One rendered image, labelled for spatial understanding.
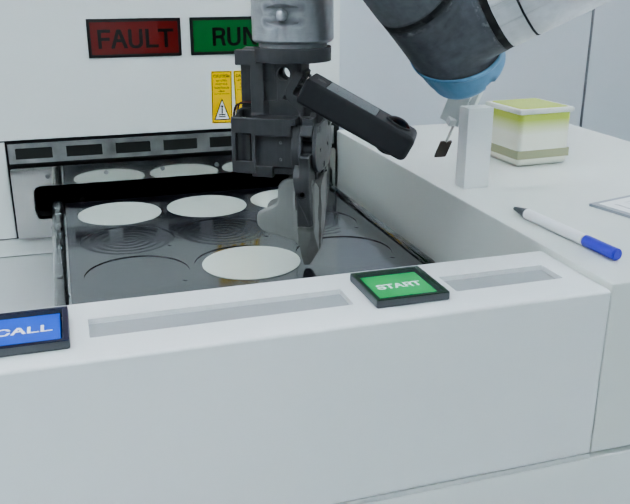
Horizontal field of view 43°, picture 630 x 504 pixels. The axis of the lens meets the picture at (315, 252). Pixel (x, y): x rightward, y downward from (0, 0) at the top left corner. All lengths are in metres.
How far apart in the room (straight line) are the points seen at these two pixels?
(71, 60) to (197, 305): 0.58
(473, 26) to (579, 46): 2.46
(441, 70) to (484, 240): 0.17
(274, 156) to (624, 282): 0.33
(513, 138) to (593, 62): 2.25
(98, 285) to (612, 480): 0.49
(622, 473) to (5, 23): 0.84
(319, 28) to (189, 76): 0.40
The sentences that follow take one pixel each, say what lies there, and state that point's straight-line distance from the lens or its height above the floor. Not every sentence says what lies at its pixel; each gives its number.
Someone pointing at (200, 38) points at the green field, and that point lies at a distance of 1.09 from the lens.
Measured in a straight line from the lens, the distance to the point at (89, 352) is 0.51.
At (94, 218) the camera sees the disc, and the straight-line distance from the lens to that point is 1.00.
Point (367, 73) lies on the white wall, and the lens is 2.77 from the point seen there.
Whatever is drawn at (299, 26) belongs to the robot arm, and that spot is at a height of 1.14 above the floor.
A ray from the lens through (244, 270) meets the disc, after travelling 0.79.
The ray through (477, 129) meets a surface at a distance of 0.84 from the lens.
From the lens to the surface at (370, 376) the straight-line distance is 0.55.
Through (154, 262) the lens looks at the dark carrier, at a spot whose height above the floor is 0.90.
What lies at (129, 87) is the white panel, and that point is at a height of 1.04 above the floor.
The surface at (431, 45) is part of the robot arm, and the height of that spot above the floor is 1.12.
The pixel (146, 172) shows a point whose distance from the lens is 1.10.
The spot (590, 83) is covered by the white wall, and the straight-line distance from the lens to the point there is 3.20.
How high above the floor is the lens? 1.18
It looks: 20 degrees down
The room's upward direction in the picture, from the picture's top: straight up
